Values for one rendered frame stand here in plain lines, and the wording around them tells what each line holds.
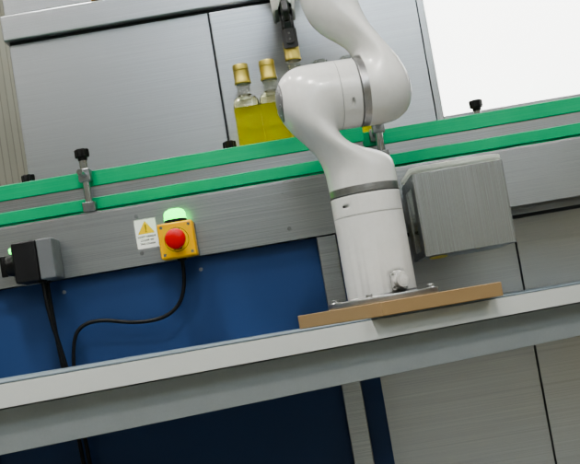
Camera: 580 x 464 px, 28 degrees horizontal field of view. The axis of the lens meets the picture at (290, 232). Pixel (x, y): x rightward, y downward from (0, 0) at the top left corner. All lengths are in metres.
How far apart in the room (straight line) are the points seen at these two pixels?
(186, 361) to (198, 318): 0.67
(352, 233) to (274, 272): 0.42
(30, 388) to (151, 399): 0.20
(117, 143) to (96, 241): 0.39
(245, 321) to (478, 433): 0.63
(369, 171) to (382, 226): 0.10
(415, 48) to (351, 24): 0.67
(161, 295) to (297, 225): 0.31
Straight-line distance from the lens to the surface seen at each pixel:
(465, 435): 2.65
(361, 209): 1.93
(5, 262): 2.33
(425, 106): 2.64
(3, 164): 12.38
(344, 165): 1.94
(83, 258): 2.36
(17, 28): 2.76
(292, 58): 2.51
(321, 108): 1.95
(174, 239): 2.23
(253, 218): 2.32
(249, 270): 2.33
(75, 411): 1.66
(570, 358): 2.68
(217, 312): 2.34
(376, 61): 1.99
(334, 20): 2.02
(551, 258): 2.68
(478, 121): 2.49
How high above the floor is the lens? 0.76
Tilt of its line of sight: 4 degrees up
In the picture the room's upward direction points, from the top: 9 degrees counter-clockwise
